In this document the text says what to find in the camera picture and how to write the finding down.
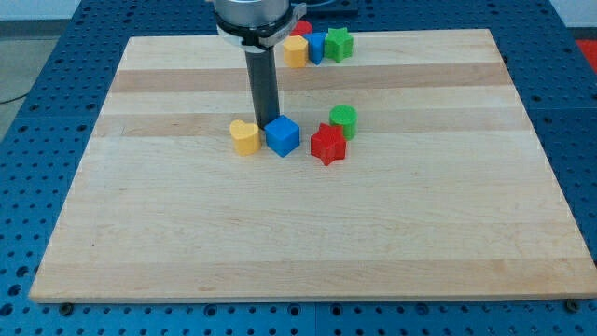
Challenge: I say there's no wooden board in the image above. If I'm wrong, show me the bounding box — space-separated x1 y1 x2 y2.
30 29 596 303

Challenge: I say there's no blue triangle block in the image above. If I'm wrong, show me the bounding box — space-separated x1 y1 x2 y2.
303 33 326 65

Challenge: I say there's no yellow pentagon block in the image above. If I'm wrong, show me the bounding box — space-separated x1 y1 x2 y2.
283 35 309 68

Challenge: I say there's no red star block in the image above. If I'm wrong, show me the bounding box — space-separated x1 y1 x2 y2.
311 123 347 166

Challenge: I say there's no blue cube block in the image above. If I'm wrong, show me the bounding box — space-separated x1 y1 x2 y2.
265 115 300 157

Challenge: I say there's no red round block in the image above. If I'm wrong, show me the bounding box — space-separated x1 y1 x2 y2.
290 20 313 36

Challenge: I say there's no green star block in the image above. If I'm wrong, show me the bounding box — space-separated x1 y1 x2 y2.
324 27 354 63

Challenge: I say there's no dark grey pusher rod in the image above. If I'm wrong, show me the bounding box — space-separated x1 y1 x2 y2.
245 48 280 129

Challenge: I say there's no yellow heart block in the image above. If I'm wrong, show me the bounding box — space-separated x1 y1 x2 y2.
229 119 261 156

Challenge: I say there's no green cylinder block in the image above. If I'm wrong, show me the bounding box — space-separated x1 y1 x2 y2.
329 105 358 141

